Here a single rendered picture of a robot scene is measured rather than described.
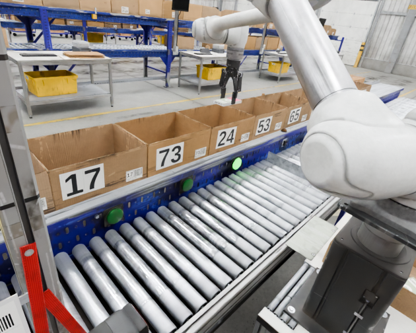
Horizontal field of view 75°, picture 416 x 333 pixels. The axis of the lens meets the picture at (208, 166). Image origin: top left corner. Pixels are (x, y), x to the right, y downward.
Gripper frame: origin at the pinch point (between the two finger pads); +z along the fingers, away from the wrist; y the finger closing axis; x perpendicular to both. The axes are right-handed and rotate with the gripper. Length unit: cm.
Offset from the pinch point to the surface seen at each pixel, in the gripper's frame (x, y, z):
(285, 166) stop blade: 32, 30, 40
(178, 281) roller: -76, 52, 42
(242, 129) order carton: 7.6, 8.0, 18.4
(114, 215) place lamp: -80, 16, 35
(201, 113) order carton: 1.0, -20.9, 16.5
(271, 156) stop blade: 32, 19, 38
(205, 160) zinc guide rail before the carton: -25.8, 11.7, 27.9
